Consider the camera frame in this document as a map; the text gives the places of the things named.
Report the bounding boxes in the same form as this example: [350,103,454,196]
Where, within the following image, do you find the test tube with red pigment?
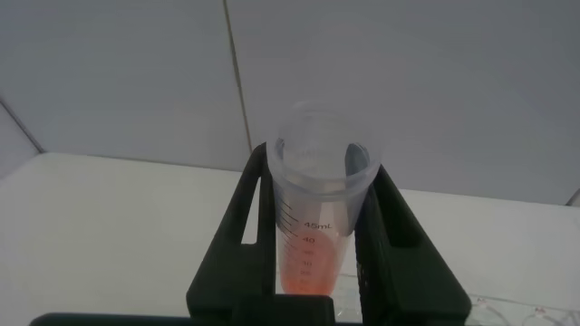
[266,100,383,298]

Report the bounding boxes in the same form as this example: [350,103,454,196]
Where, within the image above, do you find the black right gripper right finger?
[354,164,473,326]

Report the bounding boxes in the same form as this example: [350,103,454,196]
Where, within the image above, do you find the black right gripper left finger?
[186,142,278,319]

